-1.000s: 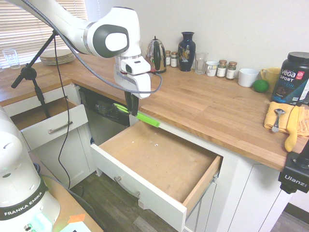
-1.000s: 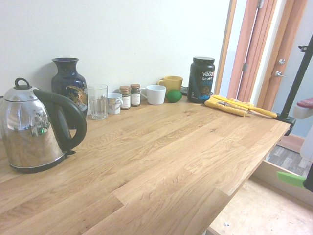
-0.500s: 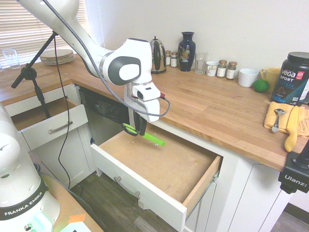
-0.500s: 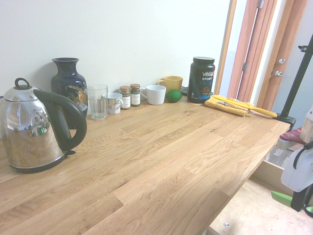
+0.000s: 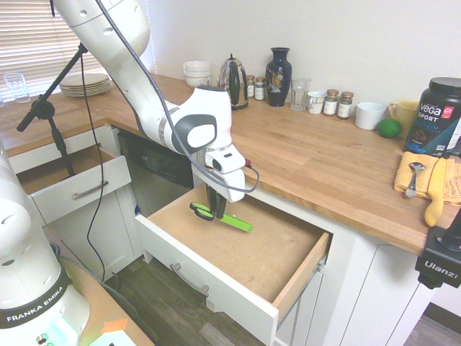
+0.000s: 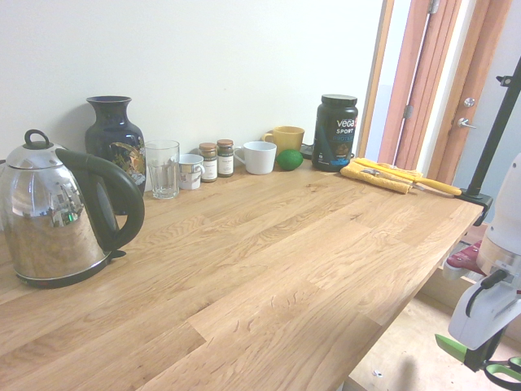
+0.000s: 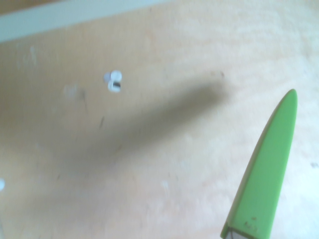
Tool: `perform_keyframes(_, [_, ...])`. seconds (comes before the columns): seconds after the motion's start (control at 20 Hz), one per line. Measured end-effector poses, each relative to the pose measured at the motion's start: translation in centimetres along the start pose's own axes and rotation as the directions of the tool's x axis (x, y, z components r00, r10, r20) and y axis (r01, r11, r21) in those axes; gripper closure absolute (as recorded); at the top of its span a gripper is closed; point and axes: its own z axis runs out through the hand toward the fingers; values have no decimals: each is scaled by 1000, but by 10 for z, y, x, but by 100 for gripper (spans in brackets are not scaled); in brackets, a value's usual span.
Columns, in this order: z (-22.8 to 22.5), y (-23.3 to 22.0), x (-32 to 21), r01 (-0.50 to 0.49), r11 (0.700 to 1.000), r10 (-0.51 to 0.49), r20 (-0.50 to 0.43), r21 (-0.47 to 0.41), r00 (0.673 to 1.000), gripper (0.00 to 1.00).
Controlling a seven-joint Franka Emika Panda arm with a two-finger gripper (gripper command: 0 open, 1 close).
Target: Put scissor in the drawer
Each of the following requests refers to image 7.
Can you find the green black sheathed scissors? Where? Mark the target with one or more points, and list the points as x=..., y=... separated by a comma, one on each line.
x=266, y=169

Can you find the open wooden drawer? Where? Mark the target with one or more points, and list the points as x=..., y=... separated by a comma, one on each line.
x=159, y=149

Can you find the white paper dot black mark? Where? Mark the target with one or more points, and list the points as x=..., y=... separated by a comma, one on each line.
x=114, y=86

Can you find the pale blue paper dot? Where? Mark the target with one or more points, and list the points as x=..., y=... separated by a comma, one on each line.
x=107, y=77

